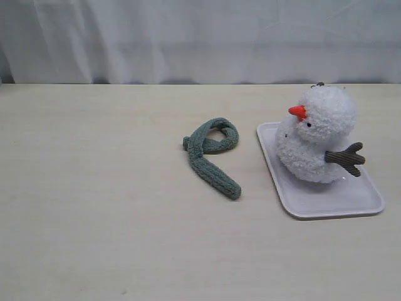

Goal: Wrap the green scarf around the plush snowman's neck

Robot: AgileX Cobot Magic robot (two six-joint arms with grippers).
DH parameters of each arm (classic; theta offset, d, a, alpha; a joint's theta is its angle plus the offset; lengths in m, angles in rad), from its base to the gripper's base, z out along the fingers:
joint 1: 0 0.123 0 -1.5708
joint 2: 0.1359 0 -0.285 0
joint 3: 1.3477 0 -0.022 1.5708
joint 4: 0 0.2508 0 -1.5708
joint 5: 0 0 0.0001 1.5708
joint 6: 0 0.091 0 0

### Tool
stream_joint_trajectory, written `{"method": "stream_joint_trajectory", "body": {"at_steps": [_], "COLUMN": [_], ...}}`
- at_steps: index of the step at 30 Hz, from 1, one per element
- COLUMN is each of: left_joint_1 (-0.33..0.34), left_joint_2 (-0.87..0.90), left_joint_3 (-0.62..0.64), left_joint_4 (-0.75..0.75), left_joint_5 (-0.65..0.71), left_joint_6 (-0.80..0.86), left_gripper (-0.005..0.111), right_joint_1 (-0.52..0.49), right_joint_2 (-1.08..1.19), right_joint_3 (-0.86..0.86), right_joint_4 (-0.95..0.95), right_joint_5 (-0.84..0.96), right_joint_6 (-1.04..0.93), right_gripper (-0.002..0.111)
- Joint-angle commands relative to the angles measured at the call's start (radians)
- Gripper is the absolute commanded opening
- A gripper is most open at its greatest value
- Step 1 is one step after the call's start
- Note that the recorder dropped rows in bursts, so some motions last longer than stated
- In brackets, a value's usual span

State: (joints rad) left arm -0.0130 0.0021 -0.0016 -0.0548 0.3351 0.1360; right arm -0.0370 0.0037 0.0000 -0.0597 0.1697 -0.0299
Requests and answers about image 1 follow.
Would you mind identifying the white rectangular plastic tray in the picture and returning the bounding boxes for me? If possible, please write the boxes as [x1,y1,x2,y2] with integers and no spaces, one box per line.
[256,122,385,219]

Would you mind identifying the green knitted scarf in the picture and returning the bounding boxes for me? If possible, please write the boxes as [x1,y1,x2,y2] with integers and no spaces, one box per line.
[182,117,242,201]

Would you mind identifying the white backdrop curtain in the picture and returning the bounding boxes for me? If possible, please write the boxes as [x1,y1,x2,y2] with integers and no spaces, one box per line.
[1,1,400,84]

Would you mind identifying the white plush snowman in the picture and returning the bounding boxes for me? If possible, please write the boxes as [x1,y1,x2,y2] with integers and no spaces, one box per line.
[275,82,365,184]

